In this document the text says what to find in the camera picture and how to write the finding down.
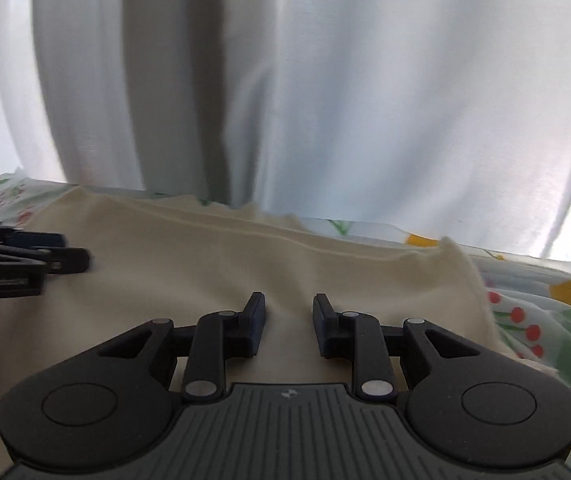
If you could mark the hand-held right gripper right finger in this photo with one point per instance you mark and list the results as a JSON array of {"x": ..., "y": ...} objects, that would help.
[{"x": 321, "y": 322}]

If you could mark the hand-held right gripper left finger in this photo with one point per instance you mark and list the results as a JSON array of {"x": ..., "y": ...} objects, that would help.
[{"x": 257, "y": 322}]

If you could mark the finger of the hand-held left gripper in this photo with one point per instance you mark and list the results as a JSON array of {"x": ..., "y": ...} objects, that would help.
[
  {"x": 67, "y": 260},
  {"x": 35, "y": 240}
]

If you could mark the cream knit sweater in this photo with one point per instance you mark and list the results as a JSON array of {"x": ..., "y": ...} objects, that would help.
[{"x": 165, "y": 260}]

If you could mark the floral bedsheet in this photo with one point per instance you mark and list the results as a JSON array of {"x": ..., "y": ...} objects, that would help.
[{"x": 540, "y": 320}]

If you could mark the white curtain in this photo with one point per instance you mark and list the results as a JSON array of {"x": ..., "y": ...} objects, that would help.
[{"x": 340, "y": 85}]

